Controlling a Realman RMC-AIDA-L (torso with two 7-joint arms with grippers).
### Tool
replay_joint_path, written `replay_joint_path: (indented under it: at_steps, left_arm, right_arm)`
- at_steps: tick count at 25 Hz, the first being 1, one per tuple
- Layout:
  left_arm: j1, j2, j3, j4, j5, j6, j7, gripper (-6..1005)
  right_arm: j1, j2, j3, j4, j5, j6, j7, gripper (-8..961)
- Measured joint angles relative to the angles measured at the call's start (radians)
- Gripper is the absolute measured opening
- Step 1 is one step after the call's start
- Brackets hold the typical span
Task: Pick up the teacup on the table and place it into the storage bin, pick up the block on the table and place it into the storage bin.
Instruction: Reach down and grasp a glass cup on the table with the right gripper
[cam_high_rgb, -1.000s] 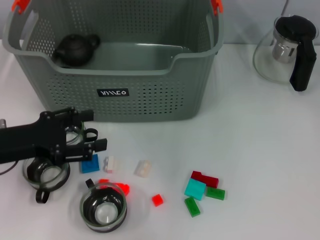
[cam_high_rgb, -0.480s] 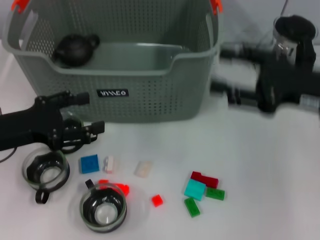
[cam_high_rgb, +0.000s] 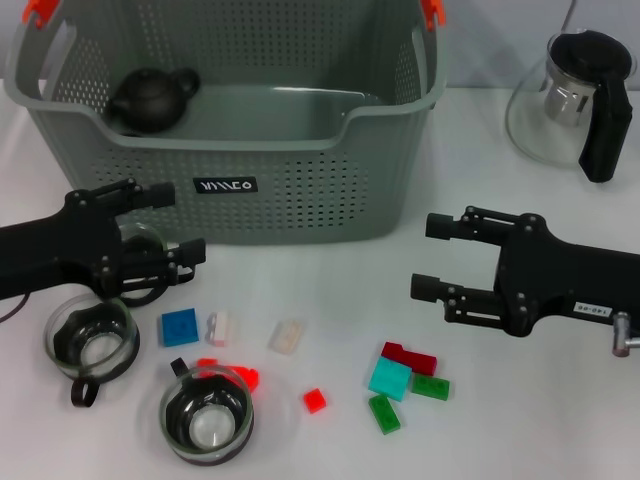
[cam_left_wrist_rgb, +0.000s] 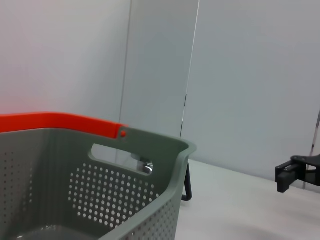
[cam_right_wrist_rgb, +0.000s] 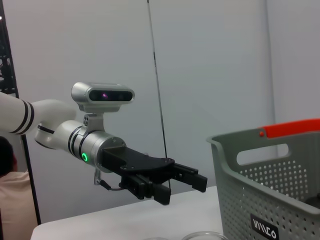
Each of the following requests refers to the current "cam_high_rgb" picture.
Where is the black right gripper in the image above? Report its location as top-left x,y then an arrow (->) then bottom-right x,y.
409,204 -> 640,337

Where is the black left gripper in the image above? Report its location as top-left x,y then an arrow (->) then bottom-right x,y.
0,178 -> 207,301

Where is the glass teacup black holder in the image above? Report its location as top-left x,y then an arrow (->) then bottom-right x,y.
114,222 -> 197,307
158,357 -> 255,466
43,293 -> 141,409

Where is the blue toy brick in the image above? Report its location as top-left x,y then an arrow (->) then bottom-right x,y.
160,308 -> 200,347

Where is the grey perforated storage bin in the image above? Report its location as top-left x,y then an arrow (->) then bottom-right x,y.
3,0 -> 448,246

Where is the dark red toy brick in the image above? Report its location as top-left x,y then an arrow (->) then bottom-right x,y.
380,341 -> 439,377

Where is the white pink toy brick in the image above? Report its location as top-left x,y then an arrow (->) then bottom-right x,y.
205,310 -> 235,347

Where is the green toy brick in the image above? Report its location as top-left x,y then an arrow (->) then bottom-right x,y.
368,393 -> 403,435
410,373 -> 451,401

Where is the black clay teapot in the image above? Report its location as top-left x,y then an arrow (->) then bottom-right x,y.
107,67 -> 201,135

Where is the teal toy brick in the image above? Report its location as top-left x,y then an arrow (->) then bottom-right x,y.
368,357 -> 414,402

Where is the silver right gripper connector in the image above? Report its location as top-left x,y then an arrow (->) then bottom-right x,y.
612,310 -> 640,357

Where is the beige translucent toy brick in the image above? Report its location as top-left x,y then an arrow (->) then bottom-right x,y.
267,318 -> 305,355

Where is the large orange-red toy brick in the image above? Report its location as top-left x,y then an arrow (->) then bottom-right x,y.
232,365 -> 262,396

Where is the dark left gripper cable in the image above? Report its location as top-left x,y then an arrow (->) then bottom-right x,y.
0,293 -> 31,324

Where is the glass teapot black handle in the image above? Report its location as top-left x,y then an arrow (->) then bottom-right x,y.
504,28 -> 637,185

